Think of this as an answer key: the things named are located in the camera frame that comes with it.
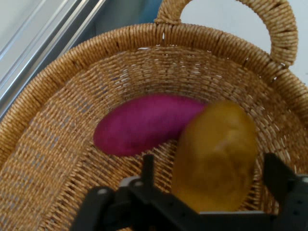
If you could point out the yellow-brown potato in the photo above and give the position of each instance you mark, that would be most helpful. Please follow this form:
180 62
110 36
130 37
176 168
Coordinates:
214 163

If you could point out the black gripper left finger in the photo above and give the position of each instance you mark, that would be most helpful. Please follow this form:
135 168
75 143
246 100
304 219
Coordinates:
134 207

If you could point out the magenta sweet potato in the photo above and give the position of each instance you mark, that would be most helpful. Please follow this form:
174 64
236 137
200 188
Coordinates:
142 127

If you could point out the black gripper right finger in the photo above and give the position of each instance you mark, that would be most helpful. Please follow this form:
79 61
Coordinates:
291 197

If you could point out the aluminium rail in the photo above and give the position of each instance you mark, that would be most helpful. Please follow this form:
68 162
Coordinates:
36 43

